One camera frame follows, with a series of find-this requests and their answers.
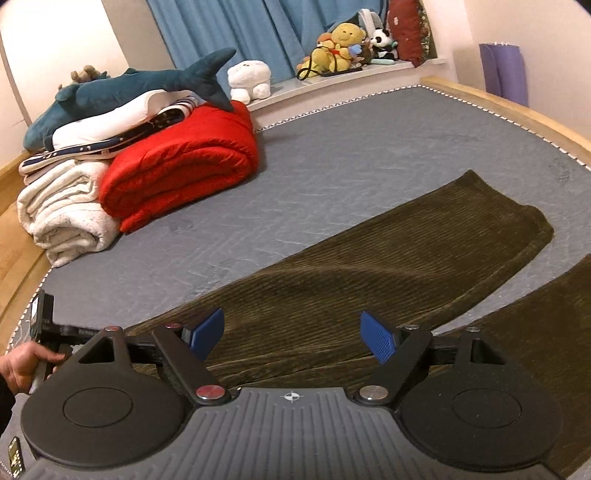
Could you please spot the brown plush toy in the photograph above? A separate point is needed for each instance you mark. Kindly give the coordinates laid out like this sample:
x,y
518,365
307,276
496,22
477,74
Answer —
x,y
87,74

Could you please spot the dark patterned folded cloth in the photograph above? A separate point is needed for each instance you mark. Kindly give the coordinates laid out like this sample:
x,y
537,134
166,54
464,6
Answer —
x,y
83,150

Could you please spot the patterned green cushion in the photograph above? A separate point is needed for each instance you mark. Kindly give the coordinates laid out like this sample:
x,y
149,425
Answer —
x,y
427,32

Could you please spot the grey mattress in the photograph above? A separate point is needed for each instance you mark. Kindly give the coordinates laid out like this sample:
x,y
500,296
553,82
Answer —
x,y
360,152

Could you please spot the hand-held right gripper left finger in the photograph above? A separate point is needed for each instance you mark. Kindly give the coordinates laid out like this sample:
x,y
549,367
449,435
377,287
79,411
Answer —
x,y
207,332

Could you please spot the yellow plush toy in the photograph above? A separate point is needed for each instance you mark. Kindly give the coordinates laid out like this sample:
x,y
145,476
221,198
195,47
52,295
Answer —
x,y
341,41

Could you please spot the white window sill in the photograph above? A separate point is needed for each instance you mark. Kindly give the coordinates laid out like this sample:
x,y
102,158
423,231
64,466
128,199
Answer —
x,y
346,81

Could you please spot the purple rolled yoga mat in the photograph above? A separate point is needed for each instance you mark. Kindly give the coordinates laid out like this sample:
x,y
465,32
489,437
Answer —
x,y
512,74
488,69

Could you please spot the white folded pillow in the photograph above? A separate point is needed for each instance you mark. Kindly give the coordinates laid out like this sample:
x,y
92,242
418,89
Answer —
x,y
115,120

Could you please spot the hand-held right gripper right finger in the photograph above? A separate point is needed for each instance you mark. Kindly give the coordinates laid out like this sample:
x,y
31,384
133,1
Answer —
x,y
378,337

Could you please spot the white desk fan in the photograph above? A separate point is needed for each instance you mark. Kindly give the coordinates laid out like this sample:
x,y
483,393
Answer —
x,y
369,21

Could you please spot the blue shark plush toy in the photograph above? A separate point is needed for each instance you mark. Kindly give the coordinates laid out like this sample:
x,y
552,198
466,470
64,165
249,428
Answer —
x,y
120,90

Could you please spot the red folded blanket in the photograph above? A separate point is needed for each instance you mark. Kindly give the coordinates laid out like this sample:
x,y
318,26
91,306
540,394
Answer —
x,y
184,161

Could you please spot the panda plush toy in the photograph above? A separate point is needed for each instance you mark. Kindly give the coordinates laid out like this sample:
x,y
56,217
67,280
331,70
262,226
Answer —
x,y
383,44

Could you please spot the blue curtain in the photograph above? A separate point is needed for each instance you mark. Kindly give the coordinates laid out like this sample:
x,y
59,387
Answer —
x,y
258,27

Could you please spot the wooden bed frame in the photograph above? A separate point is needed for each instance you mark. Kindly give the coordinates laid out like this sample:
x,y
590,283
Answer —
x,y
508,108

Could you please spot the red cushion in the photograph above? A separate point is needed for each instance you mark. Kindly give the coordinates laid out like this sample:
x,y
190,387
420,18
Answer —
x,y
404,30

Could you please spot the white round plush toy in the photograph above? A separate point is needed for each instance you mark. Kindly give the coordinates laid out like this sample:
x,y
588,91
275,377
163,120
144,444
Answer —
x,y
249,78

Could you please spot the white fluffy folded blanket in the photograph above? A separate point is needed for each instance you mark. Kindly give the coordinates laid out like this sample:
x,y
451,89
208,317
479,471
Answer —
x,y
69,207

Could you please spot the person's left hand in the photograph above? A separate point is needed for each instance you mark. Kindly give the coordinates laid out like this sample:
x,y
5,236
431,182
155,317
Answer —
x,y
21,367

